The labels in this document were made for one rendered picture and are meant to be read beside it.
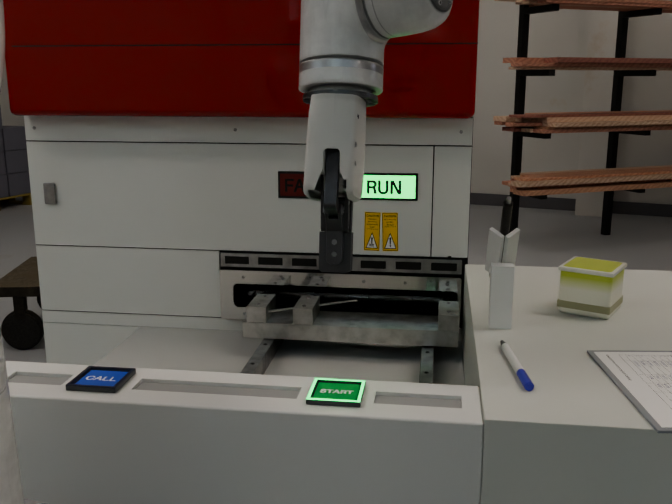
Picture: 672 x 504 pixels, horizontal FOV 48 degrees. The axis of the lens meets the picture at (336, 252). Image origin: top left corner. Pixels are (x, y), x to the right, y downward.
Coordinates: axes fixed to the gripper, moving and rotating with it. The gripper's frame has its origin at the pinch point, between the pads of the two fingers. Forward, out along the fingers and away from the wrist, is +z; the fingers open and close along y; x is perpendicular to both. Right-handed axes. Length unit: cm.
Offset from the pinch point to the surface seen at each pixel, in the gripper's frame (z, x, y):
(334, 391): 14.7, -0.2, -3.5
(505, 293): 5.1, 19.0, -24.6
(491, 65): -179, 59, -692
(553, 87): -155, 119, -681
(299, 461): 21.3, -3.1, -0.1
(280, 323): 13, -16, -50
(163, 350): 19, -37, -52
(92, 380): 14.9, -26.7, -2.8
